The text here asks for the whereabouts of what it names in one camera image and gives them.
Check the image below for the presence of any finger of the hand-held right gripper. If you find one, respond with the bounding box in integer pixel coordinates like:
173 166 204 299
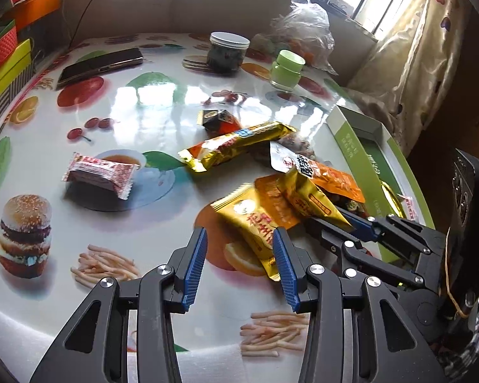
304 217 427 289
340 207 448 266

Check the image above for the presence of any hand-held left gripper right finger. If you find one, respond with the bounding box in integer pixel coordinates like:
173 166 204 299
272 227 444 383

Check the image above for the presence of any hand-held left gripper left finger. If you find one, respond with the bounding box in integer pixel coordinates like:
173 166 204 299
30 227 207 383

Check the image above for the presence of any gold packet with orange label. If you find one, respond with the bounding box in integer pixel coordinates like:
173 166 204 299
279 168 354 233

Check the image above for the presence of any orange white snack packet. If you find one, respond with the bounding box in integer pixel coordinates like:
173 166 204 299
287 160 366 204

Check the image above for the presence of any gold yellow snack packet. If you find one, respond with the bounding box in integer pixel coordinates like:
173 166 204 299
211 184 289 282

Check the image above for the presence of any green white cardboard box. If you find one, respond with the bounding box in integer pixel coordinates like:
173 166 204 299
326 105 436 264

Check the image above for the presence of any long gold snack bar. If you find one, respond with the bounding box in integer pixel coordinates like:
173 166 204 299
178 122 298 173

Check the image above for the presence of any red white snack packet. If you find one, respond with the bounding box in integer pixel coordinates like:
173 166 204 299
62 152 142 200
397 193 421 221

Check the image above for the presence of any black red snack packet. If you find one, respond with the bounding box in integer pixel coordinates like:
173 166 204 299
197 109 242 134

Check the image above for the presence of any person's right forearm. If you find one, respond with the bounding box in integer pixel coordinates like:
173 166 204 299
431 295 479 381

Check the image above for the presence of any gold foil packet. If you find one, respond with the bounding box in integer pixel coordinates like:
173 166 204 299
379 181 404 218

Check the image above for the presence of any flat orange snack packet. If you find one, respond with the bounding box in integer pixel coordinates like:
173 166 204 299
255 175 304 230

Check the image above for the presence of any clear white snack packet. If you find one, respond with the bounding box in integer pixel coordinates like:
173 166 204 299
269 136 316 174

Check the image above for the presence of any green jar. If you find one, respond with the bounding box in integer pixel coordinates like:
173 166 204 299
270 50 306 92

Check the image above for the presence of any floral curtain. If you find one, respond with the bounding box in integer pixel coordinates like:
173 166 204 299
343 0 475 156

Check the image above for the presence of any fruit print tablecloth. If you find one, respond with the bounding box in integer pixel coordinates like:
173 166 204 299
0 32 436 383

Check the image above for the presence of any clear jar with white lid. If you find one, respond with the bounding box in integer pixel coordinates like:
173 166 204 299
207 32 251 76

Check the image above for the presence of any clear plastic bag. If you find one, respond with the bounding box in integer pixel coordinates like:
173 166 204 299
249 0 338 76

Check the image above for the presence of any black smartphone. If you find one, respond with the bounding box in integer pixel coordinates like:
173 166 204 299
56 48 144 90

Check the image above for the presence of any lime green box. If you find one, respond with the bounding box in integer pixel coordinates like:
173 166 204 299
0 39 34 96

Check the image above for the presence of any red textured box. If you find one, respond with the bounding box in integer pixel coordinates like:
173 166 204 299
0 28 19 82

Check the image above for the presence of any orange box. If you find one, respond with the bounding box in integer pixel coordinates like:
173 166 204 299
12 0 62 33

